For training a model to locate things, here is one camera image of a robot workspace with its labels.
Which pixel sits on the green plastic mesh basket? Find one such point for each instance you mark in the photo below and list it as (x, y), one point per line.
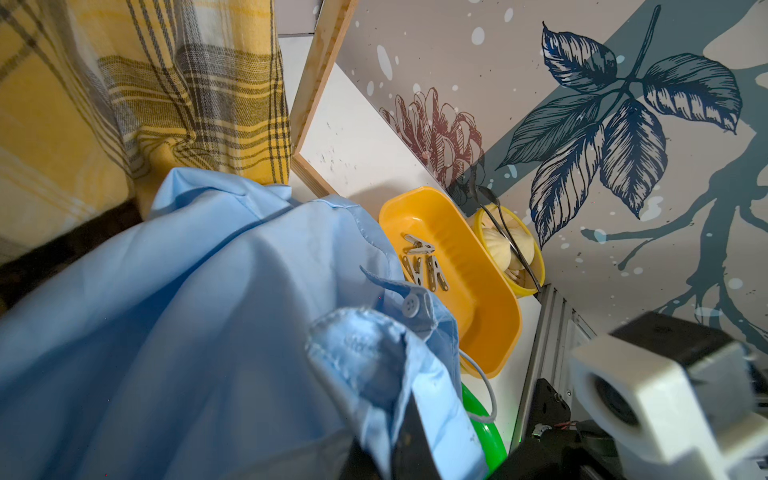
(490, 439)

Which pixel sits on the yellow plaid shirt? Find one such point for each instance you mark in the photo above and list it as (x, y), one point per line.
(100, 100)

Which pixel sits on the yellow round bowl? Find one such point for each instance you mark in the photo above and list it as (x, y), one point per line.
(513, 248)

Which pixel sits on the clear clothespin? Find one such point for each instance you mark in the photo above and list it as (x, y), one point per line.
(412, 265)

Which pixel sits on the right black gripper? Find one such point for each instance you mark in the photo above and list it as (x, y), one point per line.
(553, 446)

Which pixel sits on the light blue shirt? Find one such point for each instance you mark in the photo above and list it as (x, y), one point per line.
(234, 334)

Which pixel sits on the wooden clothes rack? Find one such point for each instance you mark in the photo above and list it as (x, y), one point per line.
(333, 23)

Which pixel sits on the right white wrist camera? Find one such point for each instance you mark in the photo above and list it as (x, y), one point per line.
(681, 400)

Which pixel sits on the yellow plastic tray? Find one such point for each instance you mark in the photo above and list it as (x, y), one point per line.
(485, 307)

